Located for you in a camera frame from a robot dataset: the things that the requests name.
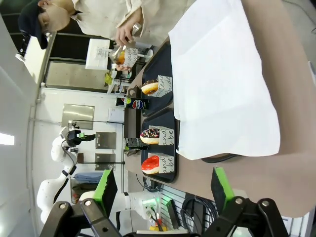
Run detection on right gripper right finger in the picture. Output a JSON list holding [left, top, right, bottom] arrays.
[[204, 167, 289, 237]]

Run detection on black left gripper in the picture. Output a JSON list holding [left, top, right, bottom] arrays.
[[64, 128, 96, 148]]

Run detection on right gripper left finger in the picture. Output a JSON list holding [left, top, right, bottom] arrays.
[[39, 168, 124, 237]]

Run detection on chocolate donut with sprinkles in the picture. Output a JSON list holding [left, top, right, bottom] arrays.
[[139, 128, 161, 146]]

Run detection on orange-red glazed donut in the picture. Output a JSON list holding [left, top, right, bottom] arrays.
[[141, 155, 161, 175]]

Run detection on chocolate sprinkled donut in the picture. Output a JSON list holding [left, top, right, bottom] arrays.
[[141, 79, 159, 96]]

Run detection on metal serving tongs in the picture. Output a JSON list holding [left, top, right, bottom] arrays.
[[108, 21, 143, 62]]

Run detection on person's left forearm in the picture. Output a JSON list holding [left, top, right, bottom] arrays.
[[116, 4, 154, 29]]

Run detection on person's left hand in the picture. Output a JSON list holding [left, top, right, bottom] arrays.
[[115, 23, 136, 48]]

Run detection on blue cloth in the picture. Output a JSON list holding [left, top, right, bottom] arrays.
[[73, 172, 100, 184]]

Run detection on black tray under paper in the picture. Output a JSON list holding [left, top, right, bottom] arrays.
[[200, 152, 245, 164]]

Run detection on black box device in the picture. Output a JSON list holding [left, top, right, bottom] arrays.
[[165, 199, 182, 230]]

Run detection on black square tray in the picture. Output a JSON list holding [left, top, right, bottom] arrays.
[[140, 107, 181, 184], [128, 40, 174, 118]]

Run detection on white power strip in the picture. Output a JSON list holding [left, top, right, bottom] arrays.
[[142, 197, 162, 228]]

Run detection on white board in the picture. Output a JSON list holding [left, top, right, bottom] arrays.
[[84, 38, 111, 70]]

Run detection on beige face mask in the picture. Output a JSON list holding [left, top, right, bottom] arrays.
[[48, 0, 75, 32]]

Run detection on black cap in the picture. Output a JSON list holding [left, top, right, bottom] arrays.
[[17, 0, 50, 50]]

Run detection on person's torso in cream shirt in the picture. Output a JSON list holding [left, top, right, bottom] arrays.
[[70, 0, 195, 50]]

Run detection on white paper sheet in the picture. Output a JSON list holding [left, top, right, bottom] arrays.
[[167, 0, 281, 160]]

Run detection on small grey wall panel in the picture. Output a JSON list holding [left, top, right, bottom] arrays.
[[94, 153, 117, 171], [95, 131, 117, 150]]

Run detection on large grey wall panel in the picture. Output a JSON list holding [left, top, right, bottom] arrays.
[[61, 103, 96, 131]]

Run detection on white wall panel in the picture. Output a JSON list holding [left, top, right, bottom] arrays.
[[107, 108, 125, 123]]

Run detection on black cable bundle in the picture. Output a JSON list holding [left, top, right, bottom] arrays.
[[179, 194, 219, 227]]

